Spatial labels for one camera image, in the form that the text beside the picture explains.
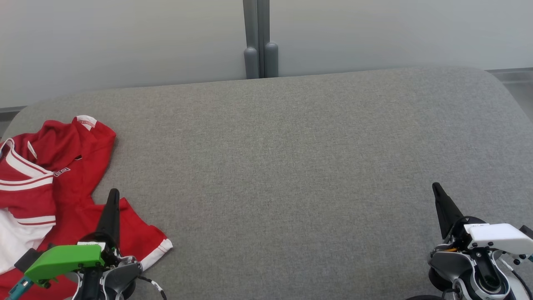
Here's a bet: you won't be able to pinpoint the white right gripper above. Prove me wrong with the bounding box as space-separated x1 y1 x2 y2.
432 182 533 255

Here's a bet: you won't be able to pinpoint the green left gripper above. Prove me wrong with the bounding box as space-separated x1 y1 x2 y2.
24 188 121 288

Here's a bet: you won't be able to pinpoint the red white bulls shorts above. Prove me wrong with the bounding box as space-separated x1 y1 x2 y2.
8 115 173 273

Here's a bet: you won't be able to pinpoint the red white jersey shirt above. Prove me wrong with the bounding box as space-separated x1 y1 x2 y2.
0 137 80 300

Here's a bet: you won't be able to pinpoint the teal left camera connector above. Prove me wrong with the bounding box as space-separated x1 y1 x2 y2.
7 278 33 300

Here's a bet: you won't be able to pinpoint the grey vertical frame post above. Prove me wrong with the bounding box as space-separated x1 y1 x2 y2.
257 0 279 79
243 0 259 80

